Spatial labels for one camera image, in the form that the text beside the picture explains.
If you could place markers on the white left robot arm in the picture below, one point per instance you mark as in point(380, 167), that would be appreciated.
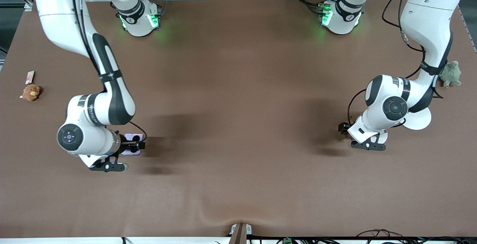
point(391, 106)

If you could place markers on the white round desk lamp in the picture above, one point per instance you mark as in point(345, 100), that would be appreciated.
point(419, 121)

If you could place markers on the brown plush toy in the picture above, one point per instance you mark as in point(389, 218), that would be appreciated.
point(31, 92)

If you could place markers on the lilac flip phone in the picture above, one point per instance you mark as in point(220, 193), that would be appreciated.
point(134, 137)

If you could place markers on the brown lion statue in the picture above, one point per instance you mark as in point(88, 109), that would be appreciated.
point(347, 136)

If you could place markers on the small printed tag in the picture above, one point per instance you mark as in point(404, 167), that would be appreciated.
point(29, 77)

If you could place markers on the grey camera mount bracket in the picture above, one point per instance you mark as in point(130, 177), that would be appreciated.
point(240, 234)

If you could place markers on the green plush toy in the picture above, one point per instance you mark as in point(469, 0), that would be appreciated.
point(451, 74)

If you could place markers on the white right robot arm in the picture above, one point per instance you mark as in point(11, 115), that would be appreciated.
point(111, 98)

